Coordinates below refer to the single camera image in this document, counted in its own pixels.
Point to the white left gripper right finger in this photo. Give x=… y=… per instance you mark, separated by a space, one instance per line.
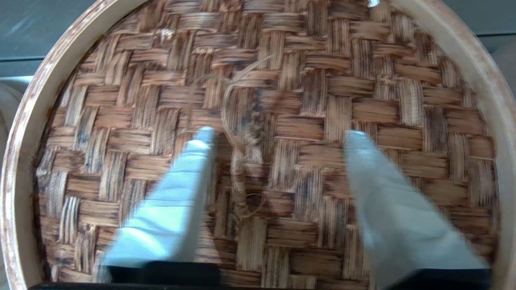
x=395 y=217

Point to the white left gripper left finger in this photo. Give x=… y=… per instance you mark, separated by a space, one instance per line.
x=173 y=209

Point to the woven bamboo steamer lid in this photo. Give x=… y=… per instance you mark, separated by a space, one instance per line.
x=282 y=100

